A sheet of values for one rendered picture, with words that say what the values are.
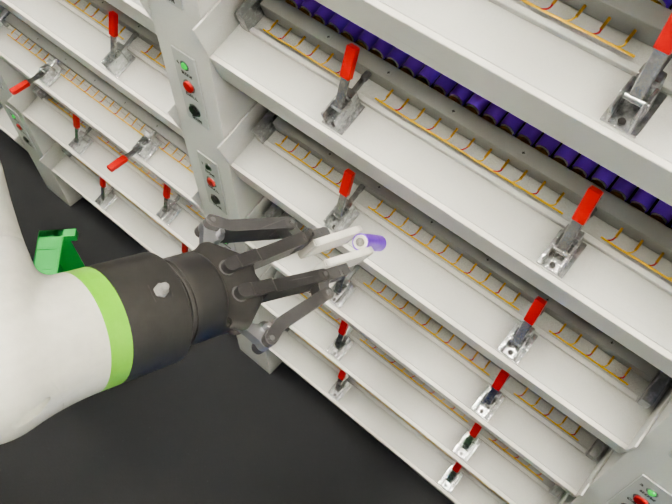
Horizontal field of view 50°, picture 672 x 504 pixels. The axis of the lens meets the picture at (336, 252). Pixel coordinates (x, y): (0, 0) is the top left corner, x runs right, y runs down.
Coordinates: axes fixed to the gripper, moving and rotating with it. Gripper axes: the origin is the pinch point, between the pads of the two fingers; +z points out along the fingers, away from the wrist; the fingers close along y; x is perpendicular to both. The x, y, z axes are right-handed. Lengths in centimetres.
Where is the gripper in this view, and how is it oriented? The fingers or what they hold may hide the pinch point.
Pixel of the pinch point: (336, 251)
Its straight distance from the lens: 72.9
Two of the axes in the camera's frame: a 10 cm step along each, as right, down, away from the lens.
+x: 5.7, -4.4, -6.9
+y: 4.6, 8.7, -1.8
